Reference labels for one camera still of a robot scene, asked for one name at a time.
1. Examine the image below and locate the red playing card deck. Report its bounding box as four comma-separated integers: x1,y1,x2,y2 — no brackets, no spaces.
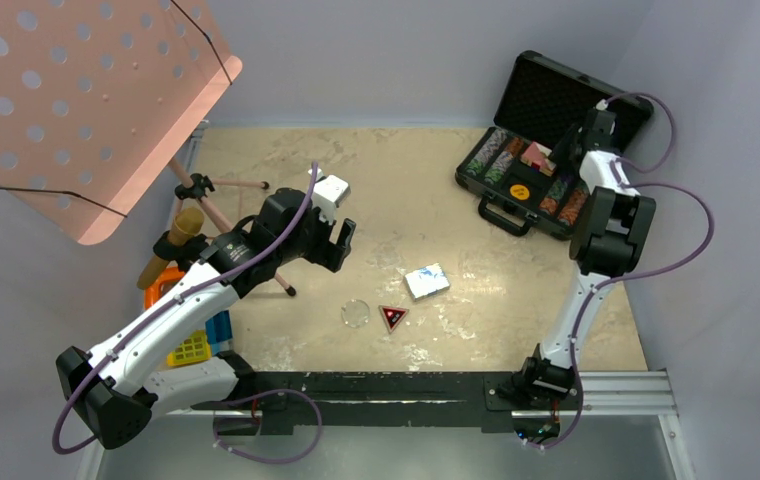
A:
520,142,557,176

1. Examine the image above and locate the clear round dealer button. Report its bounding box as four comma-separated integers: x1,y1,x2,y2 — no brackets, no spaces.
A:
341,299,371,328

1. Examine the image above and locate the blue playing card deck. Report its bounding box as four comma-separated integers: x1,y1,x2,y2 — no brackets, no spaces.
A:
404,263,450,301

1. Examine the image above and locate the triangular all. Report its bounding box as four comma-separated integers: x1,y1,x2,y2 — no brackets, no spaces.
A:
379,305,409,333

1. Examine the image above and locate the black poker chip case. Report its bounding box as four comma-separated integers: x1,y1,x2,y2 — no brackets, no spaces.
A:
455,50,654,241

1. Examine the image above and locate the orange big blind button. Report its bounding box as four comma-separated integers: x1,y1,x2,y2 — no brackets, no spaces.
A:
509,184,531,201

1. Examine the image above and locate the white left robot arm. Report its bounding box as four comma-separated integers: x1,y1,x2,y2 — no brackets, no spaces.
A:
52,175,356,454

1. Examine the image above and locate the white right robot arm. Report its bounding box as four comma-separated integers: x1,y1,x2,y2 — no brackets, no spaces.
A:
515,100,656,407

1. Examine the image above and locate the right outer chip row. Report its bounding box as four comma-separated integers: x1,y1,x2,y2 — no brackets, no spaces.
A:
557,185,589,227

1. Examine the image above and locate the left inner chip row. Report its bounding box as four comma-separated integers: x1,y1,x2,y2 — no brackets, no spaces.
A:
483,138,524,186

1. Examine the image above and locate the left outer chip row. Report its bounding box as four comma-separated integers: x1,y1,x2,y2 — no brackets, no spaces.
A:
465,128,507,176

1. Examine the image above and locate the wooden mallet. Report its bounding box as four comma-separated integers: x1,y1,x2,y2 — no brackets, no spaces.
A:
136,207,204,290

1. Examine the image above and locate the blue toy brick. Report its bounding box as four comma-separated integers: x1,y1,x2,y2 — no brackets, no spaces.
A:
205,310,234,356

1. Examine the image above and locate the orange toy piece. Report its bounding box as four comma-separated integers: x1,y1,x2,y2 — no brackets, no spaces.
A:
143,267,185,310

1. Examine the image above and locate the yellow toy brick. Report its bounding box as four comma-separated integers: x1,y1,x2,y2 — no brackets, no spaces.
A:
166,330,212,368

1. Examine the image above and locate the pink music stand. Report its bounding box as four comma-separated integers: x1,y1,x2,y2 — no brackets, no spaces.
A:
0,0,298,298

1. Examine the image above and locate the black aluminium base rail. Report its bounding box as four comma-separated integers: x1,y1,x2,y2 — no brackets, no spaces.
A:
91,367,679,439

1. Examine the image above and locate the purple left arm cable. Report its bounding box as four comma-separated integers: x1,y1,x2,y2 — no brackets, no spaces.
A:
51,160,325,465

